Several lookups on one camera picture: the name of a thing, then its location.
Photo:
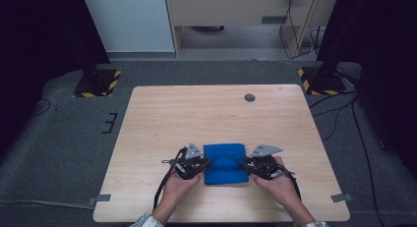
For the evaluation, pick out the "person's right hand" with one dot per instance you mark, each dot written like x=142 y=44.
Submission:
x=282 y=187

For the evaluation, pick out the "grey tape strip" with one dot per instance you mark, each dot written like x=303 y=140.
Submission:
x=341 y=198
x=102 y=198

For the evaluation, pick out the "dark round object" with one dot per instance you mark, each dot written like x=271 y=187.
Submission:
x=207 y=28

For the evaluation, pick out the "black yellow striped stand base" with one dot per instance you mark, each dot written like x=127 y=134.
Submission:
x=323 y=83
x=98 y=84

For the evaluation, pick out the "person's left hand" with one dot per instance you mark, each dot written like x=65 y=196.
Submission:
x=177 y=191

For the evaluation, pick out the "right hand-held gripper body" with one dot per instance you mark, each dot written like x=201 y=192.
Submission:
x=265 y=166

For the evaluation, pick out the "black curtain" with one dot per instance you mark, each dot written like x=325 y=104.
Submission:
x=383 y=56
x=39 y=56

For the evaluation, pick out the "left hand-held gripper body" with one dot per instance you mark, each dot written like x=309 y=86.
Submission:
x=188 y=164

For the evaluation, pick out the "white panel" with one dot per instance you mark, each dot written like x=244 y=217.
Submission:
x=128 y=20

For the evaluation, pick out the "dark round table grommet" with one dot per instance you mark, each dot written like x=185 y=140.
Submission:
x=250 y=97

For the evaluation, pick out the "light wooden cabinet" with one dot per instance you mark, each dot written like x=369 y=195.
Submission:
x=229 y=11

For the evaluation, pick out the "blue cloth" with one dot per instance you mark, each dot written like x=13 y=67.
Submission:
x=226 y=174

